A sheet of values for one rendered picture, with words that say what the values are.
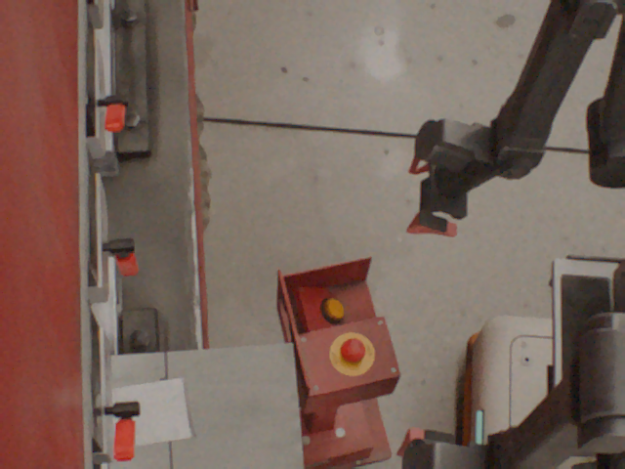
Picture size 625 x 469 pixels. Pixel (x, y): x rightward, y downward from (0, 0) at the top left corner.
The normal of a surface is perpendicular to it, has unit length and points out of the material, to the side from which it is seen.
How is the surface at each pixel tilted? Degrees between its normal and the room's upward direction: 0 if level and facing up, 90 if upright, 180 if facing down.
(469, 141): 22
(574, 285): 0
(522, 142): 90
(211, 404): 0
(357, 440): 1
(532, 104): 90
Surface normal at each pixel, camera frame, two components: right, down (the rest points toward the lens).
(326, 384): 0.05, -0.38
